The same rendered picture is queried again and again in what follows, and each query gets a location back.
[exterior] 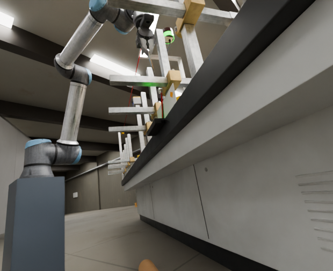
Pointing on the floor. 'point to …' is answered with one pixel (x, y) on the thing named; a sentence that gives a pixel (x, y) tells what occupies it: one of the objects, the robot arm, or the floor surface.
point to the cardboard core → (147, 265)
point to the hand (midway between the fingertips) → (148, 52)
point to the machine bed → (263, 199)
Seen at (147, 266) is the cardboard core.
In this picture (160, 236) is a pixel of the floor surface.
